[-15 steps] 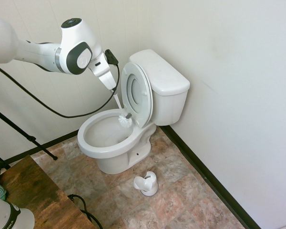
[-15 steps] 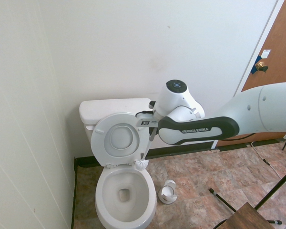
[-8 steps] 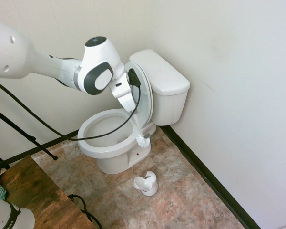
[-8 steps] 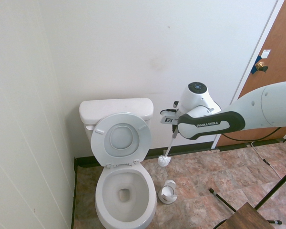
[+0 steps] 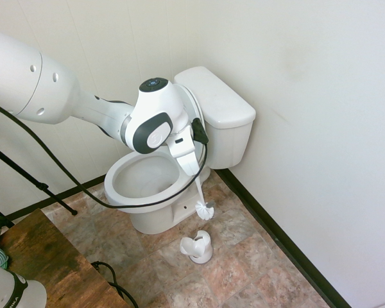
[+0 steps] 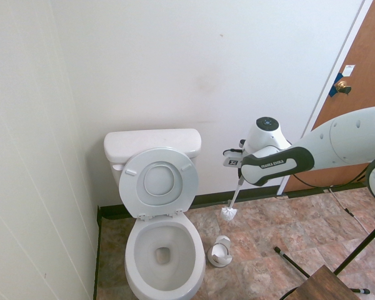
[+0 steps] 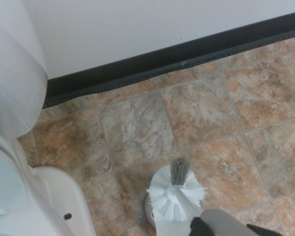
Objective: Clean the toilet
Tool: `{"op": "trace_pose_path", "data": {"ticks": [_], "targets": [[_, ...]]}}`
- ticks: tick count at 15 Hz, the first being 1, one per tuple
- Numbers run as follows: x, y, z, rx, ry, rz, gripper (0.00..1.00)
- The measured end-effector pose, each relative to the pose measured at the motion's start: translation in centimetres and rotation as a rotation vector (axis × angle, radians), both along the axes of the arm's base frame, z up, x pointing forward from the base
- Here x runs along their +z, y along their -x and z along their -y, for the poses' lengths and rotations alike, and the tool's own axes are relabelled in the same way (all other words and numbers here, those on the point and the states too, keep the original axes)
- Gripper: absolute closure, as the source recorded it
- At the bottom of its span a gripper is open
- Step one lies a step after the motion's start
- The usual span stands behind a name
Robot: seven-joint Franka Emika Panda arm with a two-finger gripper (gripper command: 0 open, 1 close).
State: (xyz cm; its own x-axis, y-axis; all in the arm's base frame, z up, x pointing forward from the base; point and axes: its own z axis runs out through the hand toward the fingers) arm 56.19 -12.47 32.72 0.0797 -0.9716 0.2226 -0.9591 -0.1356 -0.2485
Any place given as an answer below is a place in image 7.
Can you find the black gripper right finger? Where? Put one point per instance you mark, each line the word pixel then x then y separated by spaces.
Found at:
pixel 263 231

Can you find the black rubber baseboard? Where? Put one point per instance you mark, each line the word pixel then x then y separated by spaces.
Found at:
pixel 162 61

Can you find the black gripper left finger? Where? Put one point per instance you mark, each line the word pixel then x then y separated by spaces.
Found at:
pixel 201 227

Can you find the white toilet bowl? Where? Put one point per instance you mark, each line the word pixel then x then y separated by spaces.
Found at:
pixel 27 196

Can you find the white toilet brush holder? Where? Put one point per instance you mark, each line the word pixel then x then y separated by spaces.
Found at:
pixel 150 211

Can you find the white toilet brush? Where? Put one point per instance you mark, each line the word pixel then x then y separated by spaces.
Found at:
pixel 174 194

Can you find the white toilet tank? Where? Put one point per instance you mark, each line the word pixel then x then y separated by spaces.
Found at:
pixel 12 73

